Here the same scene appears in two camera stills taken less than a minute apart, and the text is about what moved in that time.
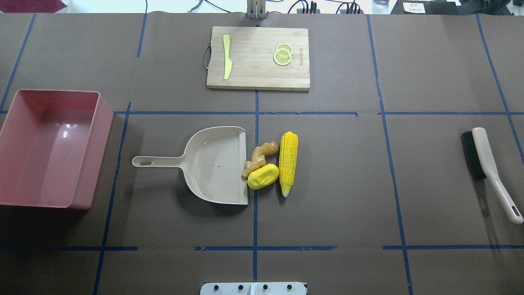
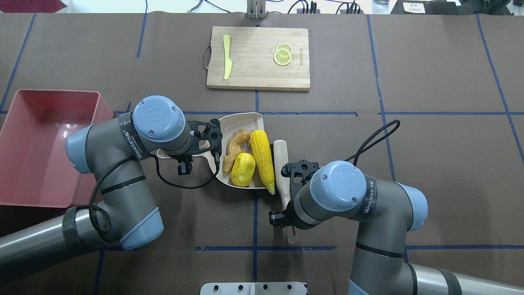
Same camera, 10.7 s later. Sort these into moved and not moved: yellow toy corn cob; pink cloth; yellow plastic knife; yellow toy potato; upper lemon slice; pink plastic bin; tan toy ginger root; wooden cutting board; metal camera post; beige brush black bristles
Moved: yellow toy corn cob; beige brush black bristles; yellow toy potato; tan toy ginger root
Not moved: pink plastic bin; yellow plastic knife; wooden cutting board; pink cloth; upper lemon slice; metal camera post
